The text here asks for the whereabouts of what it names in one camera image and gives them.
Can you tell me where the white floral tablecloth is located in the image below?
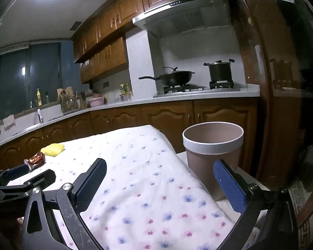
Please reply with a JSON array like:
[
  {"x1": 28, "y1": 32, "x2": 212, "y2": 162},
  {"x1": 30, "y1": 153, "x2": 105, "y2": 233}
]
[{"x1": 5, "y1": 125, "x2": 261, "y2": 250}]

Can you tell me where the patterned floor mat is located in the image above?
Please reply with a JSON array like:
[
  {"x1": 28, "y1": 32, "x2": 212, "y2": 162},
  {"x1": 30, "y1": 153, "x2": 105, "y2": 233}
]
[{"x1": 288, "y1": 181, "x2": 311, "y2": 240}]

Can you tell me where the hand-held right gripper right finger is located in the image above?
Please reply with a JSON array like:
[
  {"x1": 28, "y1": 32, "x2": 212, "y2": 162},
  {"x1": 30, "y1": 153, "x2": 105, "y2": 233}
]
[{"x1": 213, "y1": 159, "x2": 299, "y2": 250}]

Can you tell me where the wooden wall cabinet row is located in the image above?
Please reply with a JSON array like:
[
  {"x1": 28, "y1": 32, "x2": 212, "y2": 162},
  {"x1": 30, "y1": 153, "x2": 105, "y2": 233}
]
[{"x1": 72, "y1": 0, "x2": 225, "y2": 84}]

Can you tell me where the wooden utensil holder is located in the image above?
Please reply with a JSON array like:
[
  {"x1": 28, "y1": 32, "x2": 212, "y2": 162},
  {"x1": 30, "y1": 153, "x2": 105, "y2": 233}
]
[{"x1": 57, "y1": 86, "x2": 80, "y2": 114}]

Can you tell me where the wooden framed glass door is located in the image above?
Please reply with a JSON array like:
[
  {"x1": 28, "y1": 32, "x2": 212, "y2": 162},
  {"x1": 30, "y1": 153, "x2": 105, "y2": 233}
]
[{"x1": 224, "y1": 0, "x2": 313, "y2": 240}]

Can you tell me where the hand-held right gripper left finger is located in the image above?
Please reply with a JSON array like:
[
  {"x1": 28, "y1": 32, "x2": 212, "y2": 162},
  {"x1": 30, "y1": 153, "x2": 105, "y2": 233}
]
[{"x1": 21, "y1": 158, "x2": 107, "y2": 250}]

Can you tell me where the red snack packet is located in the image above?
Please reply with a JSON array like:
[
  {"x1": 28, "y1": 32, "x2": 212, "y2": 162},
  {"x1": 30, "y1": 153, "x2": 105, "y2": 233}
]
[{"x1": 24, "y1": 152, "x2": 47, "y2": 172}]

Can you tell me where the black wok with lid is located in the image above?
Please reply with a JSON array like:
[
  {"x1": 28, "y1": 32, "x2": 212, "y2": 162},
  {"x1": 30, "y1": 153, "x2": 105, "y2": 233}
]
[{"x1": 139, "y1": 67, "x2": 195, "y2": 87}]

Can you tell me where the white kitchen countertop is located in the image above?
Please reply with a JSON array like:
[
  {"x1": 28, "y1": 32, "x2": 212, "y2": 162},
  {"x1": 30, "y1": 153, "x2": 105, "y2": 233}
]
[{"x1": 0, "y1": 83, "x2": 260, "y2": 154}]

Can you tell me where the steel gas stove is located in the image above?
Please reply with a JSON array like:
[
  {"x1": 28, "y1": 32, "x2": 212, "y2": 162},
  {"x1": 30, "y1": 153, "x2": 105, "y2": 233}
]
[{"x1": 153, "y1": 79, "x2": 242, "y2": 99}]

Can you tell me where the steel range hood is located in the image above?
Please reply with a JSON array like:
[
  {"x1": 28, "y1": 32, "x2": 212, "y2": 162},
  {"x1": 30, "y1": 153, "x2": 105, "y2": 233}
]
[{"x1": 133, "y1": 0, "x2": 232, "y2": 38}]

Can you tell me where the pink bowl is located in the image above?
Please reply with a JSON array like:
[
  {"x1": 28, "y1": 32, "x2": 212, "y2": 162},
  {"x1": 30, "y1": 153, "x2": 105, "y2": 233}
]
[{"x1": 88, "y1": 96, "x2": 105, "y2": 107}]

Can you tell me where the black stock pot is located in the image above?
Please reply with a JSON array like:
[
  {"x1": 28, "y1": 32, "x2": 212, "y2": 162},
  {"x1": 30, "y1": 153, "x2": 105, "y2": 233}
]
[{"x1": 204, "y1": 59, "x2": 235, "y2": 82}]

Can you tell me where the wooden base cabinet row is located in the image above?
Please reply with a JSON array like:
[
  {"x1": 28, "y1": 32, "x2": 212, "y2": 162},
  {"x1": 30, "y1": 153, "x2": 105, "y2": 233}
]
[{"x1": 0, "y1": 97, "x2": 259, "y2": 178}]

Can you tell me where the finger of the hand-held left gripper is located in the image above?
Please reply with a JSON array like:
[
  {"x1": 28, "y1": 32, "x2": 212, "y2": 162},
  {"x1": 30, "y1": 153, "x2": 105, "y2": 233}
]
[
  {"x1": 0, "y1": 169, "x2": 56, "y2": 206},
  {"x1": 0, "y1": 164, "x2": 33, "y2": 187}
]

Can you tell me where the yellow foam piece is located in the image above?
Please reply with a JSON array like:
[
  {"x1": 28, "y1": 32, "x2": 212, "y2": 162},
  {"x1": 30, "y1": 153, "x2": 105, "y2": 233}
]
[{"x1": 40, "y1": 143, "x2": 66, "y2": 157}]

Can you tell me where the dark kitchen window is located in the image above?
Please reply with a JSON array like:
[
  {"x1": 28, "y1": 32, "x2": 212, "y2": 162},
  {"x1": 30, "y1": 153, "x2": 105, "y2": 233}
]
[{"x1": 0, "y1": 40, "x2": 81, "y2": 125}]

